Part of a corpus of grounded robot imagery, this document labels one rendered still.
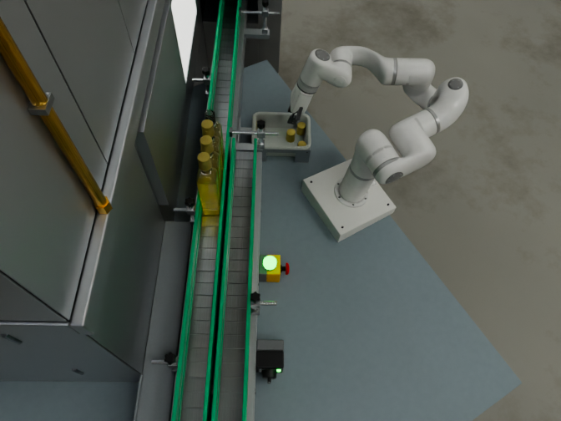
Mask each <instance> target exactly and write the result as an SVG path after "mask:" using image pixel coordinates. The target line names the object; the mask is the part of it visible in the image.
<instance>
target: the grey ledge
mask: <svg viewBox="0 0 561 421"><path fill-rule="evenodd" d="M192 230H193V225H191V224H190V222H189V221H166V222H165V225H164V235H163V240H162V246H161V252H160V258H159V268H158V274H157V279H156V285H155V290H154V301H153V306H152V312H151V318H150V324H149V334H148V340H147V345H146V351H145V356H144V367H143V372H142V374H140V378H139V388H138V393H137V399H136V404H135V410H134V421H170V418H171V410H172V403H173V396H174V382H175V373H173V372H172V368H169V367H168V366H167V364H152V363H151V361H152V360H153V359H165V356H164V355H165V354H168V353H170V352H172V353H173V354H175V355H176V357H178V353H179V339H180V332H181V324H182V317H183V310H184V296H185V288H186V282H187V274H188V266H189V259H190V245H191V238H192Z"/></svg>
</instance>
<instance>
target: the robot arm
mask: <svg viewBox="0 0 561 421"><path fill-rule="evenodd" d="M352 65H360V66H362V67H365V68H367V69H369V70H370V71H371V72H372V73H373V74H374V75H375V77H376V78H377V79H378V81H379V82H380V83H381V84H383V85H402V87H403V90H404V92H405V94H406V95H407V96H408V97H409V98H410V99H411V100H412V101H413V102H415V103H416V104H417V105H418V106H420V107H421V108H422V109H423V110H422V111H420V112H418V113H416V114H414V115H412V116H409V117H407V118H405V119H403V120H401V121H399V122H397V123H396V124H394V125H393V126H392V127H391V128H390V130H389V136H390V138H391V140H392V143H393V144H394V145H395V146H396V148H397V150H398V151H399V153H400V154H401V156H402V158H400V157H399V155H398V154H397V152H396V151H395V150H394V148H393V146H392V144H391V143H390V141H389V140H388V138H387V137H386V136H385V135H384V134H383V133H382V132H381V131H380V130H378V129H369V130H367V131H365V132H364V133H362V134H361V136H360V137H359V138H358V140H357V142H356V147H355V153H354V156H353V158H352V161H351V163H350V165H349V167H348V169H347V171H346V174H345V176H344V177H343V178H341V179H339V180H338V181H337V182H336V185H335V188H334V193H335V196H336V198H337V199H338V201H339V202H340V203H342V204H343V205H345V206H347V207H351V208H357V207H360V206H362V205H364V204H365V203H366V201H367V199H368V196H369V191H368V190H369V189H370V188H371V186H374V185H376V184H377V182H378V183H380V184H382V185H385V184H389V183H392V182H394V181H395V180H398V179H400V178H402V177H403V176H406V175H409V174H411V173H412V172H414V171H416V170H419V169H421V168H422V167H424V166H425V165H427V164H428V163H430V162H431V161H432V160H433V159H434V157H435V155H436V148H435V146H434V144H433V142H432V141H431V140H430V139H429V137H431V136H433V135H435V134H438V133H440V132H442V131H443V130H445V129H446V128H447V127H449V126H450V125H452V124H453V123H454V122H455V121H456V120H457V119H458V118H459V116H460V115H461V114H462V112H463V111H464V110H465V108H466V105H467V103H468V95H469V91H468V85H467V83H466V81H465V80H464V79H462V78H459V77H453V78H450V79H447V80H445V81H444V82H442V83H441V84H440V85H439V86H438V88H437V89H435V88H434V87H433V86H432V85H431V82H432V80H433V78H434V75H435V71H436V69H435V65H434V63H433V61H431V60H430V59H427V58H386V57H383V56H382V55H380V54H379V53H377V52H375V51H372V50H370V49H369V48H365V47H361V46H340V47H337V48H334V49H333V50H332V51H331V53H330V54H329V53H328V52H327V51H325V50H323V49H320V48H317V49H314V50H313V51H311V53H310V55H309V57H308V59H307V60H306V64H305V66H304V68H303V69H302V71H301V75H300V77H299V78H298V80H297V83H296V85H295V87H294V88H293V90H292V92H291V104H290V107H289V109H288V112H290V113H292V115H291V116H290V118H289V119H288V121H287V123H288V124H296V122H297V120H300V118H301V115H303V114H304V113H305V112H306V109H307V107H308V105H309V103H310V102H311V98H312V96H313V94H314V93H316V91H317V90H318V89H319V87H320V85H321V82H322V80H325V81H326V82H327V83H329V84H331V85H333V86H335V87H337V88H345V87H347V86H348V85H349V84H350V83H351V78H352ZM295 113H297V115H295Z"/></svg>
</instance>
